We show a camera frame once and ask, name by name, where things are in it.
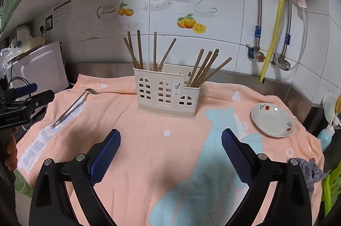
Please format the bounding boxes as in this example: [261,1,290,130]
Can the thin white hose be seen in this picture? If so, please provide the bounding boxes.
[288,0,310,70]

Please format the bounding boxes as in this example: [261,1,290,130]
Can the person's left hand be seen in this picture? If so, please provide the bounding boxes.
[5,127,18,171]

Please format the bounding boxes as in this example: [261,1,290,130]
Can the metal water valve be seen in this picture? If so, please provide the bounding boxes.
[245,43,267,63]
[271,53,292,72]

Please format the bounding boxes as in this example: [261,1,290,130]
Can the white wall label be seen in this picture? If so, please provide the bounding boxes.
[53,0,73,24]

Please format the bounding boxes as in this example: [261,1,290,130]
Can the light blue bottle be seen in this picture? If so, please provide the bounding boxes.
[316,124,335,154]

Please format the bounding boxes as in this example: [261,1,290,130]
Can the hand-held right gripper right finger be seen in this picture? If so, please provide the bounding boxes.
[221,128,313,226]

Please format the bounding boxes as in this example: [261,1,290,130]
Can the metal spoon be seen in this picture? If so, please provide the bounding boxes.
[51,88,99,130]

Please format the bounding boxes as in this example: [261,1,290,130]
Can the white microwave oven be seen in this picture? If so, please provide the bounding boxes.
[10,41,70,95]

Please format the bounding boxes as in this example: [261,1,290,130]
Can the cream plastic utensil holder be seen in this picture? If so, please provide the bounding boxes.
[133,67,204,119]

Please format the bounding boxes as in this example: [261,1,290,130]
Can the bunch of wooden chopsticks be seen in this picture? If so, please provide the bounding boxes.
[123,29,232,88]

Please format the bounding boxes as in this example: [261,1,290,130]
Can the short braided metal hose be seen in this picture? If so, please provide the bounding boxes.
[277,0,293,56]

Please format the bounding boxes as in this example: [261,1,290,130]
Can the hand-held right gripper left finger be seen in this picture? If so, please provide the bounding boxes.
[29,128,122,226]

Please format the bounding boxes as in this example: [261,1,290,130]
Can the wall power outlet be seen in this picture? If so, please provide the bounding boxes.
[39,16,54,36]

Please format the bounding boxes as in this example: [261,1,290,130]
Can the clear plastic bag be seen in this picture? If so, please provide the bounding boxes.
[0,47,17,78]

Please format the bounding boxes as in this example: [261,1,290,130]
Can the white plastic brush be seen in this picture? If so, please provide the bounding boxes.
[322,91,341,127]

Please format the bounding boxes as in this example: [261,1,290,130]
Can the person's left forearm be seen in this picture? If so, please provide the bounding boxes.
[0,162,19,216]

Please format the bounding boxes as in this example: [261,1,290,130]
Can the white plastic appliance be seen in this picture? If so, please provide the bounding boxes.
[14,25,46,54]

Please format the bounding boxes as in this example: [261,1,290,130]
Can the green plastic stool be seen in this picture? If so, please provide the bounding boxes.
[320,170,341,219]

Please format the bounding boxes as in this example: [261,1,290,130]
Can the yellow gas hose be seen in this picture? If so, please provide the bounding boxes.
[259,0,290,84]

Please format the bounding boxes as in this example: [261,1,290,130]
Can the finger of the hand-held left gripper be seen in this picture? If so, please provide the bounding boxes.
[0,83,38,102]
[15,89,55,110]

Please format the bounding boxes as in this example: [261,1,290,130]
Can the white floral dish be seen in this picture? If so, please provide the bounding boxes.
[250,102,294,138]

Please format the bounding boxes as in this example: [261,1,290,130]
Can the grey cloth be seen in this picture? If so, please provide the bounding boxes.
[296,157,332,200]

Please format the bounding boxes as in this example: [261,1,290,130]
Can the peach printed towel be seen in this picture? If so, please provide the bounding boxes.
[16,73,326,226]

